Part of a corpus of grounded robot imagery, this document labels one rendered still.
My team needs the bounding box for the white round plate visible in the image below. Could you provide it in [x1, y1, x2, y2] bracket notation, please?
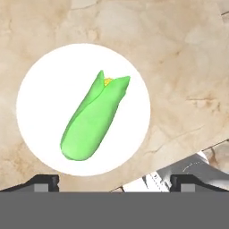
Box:
[15, 43, 151, 177]

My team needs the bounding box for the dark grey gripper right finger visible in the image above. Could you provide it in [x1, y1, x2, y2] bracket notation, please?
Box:
[170, 174, 229, 193]

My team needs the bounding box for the green corn in husk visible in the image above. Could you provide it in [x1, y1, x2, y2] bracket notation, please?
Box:
[59, 70, 131, 162]

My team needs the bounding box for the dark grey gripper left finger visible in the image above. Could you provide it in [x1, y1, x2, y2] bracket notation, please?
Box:
[0, 174, 60, 193]

